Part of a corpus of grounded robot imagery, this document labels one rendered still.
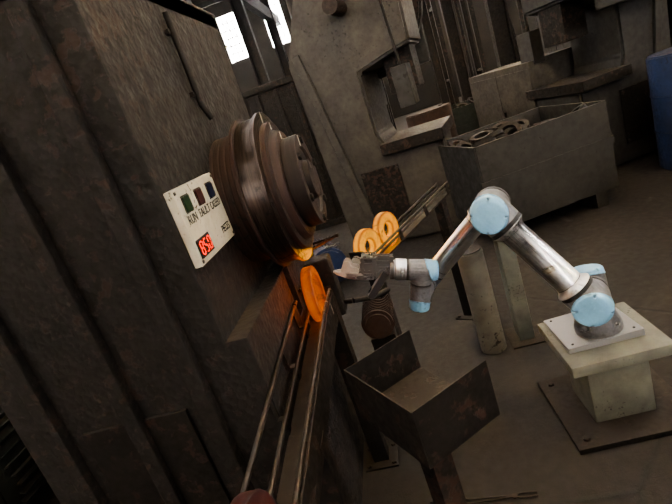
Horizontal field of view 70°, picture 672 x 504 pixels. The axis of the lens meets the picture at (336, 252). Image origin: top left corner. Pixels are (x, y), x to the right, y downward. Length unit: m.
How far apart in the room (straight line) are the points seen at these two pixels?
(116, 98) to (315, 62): 3.22
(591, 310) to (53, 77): 1.50
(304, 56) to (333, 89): 0.35
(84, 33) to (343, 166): 3.29
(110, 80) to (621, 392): 1.75
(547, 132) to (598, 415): 2.25
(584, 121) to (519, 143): 0.50
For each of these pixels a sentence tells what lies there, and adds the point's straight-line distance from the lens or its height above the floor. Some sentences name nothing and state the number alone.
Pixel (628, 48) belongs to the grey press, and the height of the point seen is 0.96.
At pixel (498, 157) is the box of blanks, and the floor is 0.62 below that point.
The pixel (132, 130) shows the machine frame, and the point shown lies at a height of 1.38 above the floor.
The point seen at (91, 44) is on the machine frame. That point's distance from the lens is 1.13.
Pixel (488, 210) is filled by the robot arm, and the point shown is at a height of 0.86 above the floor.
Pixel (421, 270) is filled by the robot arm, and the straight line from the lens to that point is 1.67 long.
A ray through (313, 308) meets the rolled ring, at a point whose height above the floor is 0.74.
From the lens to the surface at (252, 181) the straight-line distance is 1.31.
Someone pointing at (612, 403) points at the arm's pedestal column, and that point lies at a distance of 1.95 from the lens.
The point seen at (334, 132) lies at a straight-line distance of 4.21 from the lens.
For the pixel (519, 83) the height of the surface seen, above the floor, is 0.93.
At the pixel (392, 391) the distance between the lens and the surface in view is 1.25.
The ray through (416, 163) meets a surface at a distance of 4.11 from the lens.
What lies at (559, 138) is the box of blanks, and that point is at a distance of 3.78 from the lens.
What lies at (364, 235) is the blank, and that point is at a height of 0.76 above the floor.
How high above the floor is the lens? 1.30
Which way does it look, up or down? 16 degrees down
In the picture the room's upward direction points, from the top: 19 degrees counter-clockwise
